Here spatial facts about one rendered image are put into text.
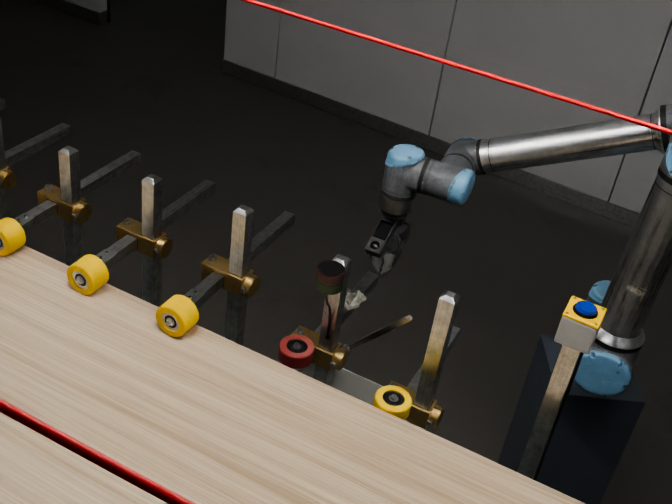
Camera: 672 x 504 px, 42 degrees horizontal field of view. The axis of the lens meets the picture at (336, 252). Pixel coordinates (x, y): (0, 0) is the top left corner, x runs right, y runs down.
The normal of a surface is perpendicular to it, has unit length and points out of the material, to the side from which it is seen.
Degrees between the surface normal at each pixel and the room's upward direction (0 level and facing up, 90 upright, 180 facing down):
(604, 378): 95
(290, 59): 90
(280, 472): 0
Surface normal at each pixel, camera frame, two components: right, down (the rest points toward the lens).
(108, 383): 0.12, -0.81
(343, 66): -0.51, 0.44
